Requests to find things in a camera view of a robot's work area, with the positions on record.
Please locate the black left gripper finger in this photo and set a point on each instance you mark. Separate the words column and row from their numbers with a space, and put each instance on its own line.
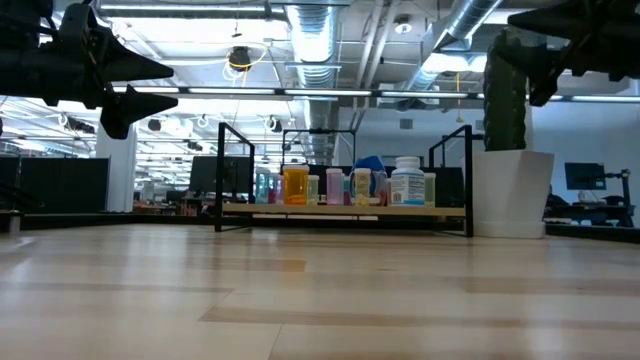
column 130, row 110
column 125, row 67

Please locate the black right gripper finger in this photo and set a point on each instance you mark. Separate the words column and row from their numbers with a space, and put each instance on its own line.
column 570, row 20
column 540, row 70

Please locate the blue pill vial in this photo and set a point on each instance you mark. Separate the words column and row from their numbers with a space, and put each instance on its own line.
column 262, row 187

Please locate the jar with blue lid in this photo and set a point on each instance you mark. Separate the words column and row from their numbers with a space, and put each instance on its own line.
column 372, row 162

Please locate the orange-red pill vial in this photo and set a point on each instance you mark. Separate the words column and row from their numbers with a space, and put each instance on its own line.
column 386, row 192

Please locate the teal vial with red pills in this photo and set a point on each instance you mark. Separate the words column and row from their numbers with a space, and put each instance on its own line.
column 347, row 195

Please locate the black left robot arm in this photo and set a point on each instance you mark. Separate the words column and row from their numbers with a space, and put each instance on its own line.
column 20, row 15

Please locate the green cactus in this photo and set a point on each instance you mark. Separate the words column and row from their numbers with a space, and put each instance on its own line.
column 505, row 115

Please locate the white pillar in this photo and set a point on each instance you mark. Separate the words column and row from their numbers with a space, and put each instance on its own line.
column 117, row 175

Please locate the dark desk monitor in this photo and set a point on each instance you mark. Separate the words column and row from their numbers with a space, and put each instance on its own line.
column 205, row 175
column 585, row 176

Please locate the white planter pot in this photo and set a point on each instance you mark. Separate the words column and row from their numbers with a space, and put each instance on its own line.
column 512, row 195

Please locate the row of colourful vials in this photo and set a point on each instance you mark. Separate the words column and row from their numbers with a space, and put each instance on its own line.
column 450, row 185

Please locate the dark office desk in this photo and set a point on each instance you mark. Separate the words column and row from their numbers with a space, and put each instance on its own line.
column 590, row 212

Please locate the silver ventilation duct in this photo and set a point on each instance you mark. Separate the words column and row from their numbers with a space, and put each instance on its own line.
column 315, row 45
column 450, row 30

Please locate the black partition wall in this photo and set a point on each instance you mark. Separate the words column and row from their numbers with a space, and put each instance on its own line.
column 60, row 185

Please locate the black overhead camera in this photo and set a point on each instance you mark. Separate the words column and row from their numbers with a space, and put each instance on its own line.
column 240, row 57

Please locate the black aluminium table frame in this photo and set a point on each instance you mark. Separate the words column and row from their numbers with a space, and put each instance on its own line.
column 100, row 222

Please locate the black background metal frame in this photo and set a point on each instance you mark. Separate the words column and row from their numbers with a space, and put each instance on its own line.
column 320, row 131

